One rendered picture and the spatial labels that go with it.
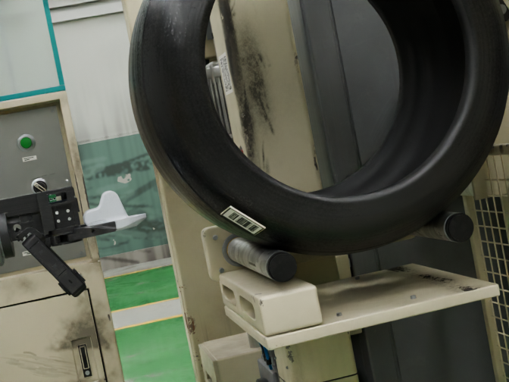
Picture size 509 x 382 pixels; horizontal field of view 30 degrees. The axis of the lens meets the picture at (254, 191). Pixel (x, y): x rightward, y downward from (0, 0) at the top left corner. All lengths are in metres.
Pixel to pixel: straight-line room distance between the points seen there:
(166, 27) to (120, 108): 9.24
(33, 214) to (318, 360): 0.65
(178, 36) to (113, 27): 9.33
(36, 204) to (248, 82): 0.51
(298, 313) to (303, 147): 0.46
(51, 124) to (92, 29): 8.57
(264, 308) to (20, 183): 0.88
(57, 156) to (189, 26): 0.84
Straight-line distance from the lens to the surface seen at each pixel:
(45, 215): 1.40
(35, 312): 2.09
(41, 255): 1.42
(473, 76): 1.45
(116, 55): 10.64
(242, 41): 1.75
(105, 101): 10.59
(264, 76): 1.75
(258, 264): 1.43
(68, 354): 2.10
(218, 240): 1.71
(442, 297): 1.46
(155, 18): 1.37
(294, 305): 1.39
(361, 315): 1.42
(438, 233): 1.49
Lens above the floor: 1.09
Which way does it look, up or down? 3 degrees down
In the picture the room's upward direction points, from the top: 11 degrees counter-clockwise
